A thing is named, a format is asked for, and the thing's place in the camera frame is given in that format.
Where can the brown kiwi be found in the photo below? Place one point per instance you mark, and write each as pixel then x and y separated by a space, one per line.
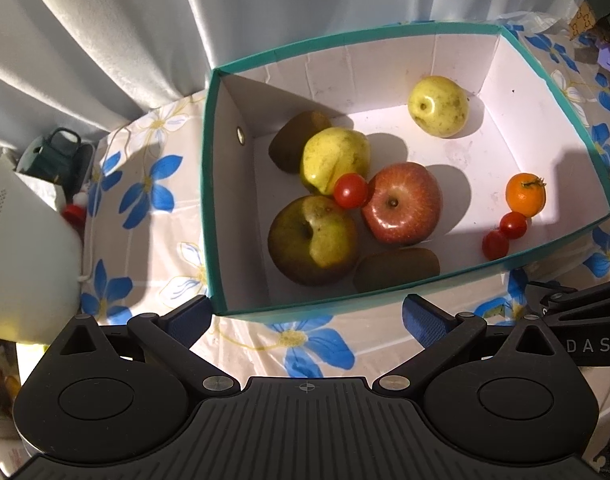
pixel 292 145
pixel 397 270

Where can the yellow pear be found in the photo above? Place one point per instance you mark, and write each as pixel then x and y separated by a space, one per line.
pixel 335 157

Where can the red cherry tomato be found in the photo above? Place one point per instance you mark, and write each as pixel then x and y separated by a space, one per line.
pixel 351 191
pixel 495 245
pixel 513 225

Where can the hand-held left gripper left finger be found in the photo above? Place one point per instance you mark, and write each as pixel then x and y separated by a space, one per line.
pixel 190 317

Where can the orange tangerine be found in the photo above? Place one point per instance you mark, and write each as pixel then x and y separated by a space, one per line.
pixel 526 195

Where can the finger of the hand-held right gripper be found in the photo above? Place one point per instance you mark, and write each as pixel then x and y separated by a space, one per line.
pixel 560 300

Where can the yellow spotted apple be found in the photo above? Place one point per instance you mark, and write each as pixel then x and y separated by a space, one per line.
pixel 438 106

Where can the small red white bottle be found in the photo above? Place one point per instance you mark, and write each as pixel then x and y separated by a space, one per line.
pixel 75 210

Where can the teal cardboard box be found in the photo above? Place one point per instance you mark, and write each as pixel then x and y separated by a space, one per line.
pixel 385 65

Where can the large green apple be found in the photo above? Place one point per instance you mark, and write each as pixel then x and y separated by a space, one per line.
pixel 310 245

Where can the white curtain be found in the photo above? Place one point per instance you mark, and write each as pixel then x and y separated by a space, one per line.
pixel 135 35

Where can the red apple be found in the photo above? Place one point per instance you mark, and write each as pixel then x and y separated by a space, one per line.
pixel 402 205

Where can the white plastic appliance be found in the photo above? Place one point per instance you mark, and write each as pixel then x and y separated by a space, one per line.
pixel 25 260

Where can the orange patterned bag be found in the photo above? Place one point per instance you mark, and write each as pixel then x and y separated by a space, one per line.
pixel 581 21

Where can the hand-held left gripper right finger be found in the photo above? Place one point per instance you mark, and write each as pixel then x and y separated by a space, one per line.
pixel 425 320

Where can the blue floral tablecloth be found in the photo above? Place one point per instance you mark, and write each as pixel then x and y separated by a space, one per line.
pixel 150 240

